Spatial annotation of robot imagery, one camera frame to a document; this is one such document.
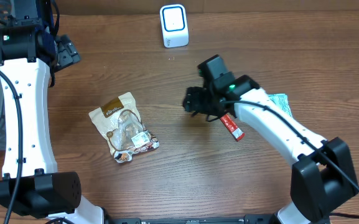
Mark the red snack bar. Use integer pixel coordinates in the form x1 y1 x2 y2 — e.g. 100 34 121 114
220 114 245 141

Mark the teal tissue packet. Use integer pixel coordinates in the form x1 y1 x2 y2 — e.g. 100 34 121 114
268 93 292 116

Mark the beige red snack bag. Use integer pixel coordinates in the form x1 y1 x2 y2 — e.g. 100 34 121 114
89 92 159 163

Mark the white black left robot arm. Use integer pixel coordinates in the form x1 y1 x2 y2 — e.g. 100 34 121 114
0 1 105 223

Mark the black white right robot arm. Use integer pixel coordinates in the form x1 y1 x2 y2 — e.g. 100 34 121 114
183 55 357 223

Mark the white barcode scanner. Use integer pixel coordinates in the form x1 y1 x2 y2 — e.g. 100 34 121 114
159 4 189 48

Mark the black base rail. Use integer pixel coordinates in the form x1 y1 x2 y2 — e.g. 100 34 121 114
104 213 331 224

